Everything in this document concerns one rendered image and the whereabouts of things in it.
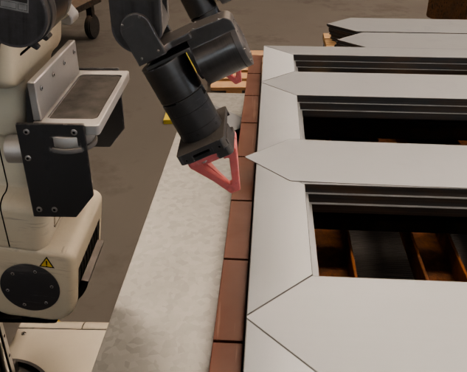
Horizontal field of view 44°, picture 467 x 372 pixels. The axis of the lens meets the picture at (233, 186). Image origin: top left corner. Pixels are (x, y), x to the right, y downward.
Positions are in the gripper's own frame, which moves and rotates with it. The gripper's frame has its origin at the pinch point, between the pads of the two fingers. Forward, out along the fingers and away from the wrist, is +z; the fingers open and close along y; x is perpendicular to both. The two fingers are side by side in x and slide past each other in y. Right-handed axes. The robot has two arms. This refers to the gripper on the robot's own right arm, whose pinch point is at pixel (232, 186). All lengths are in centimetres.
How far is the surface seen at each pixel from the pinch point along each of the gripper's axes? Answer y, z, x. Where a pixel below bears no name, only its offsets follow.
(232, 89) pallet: 279, 79, 45
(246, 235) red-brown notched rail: 12.4, 16.1, 5.5
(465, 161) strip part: 33, 31, -34
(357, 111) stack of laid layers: 66, 28, -19
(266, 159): 32.5, 14.1, 0.2
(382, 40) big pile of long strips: 122, 34, -36
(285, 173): 27.1, 15.5, -2.7
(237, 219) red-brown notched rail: 17.4, 15.3, 7.0
